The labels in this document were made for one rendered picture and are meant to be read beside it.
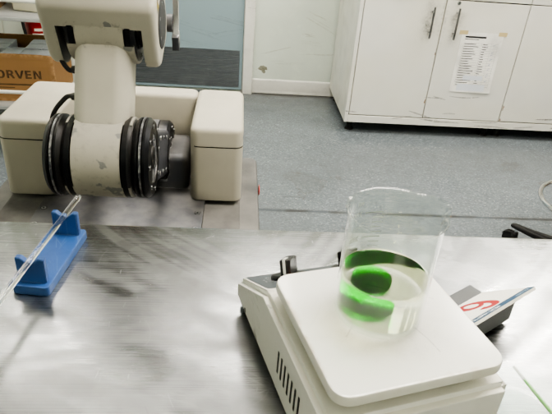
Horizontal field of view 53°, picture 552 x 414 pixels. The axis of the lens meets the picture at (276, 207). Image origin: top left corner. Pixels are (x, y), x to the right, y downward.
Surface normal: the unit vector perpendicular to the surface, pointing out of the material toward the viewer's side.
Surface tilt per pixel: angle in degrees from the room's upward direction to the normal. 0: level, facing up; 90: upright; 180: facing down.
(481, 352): 0
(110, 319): 0
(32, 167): 90
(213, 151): 90
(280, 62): 90
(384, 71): 90
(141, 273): 0
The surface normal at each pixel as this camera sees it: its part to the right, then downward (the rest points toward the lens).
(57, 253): 0.07, -0.87
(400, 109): 0.05, 0.51
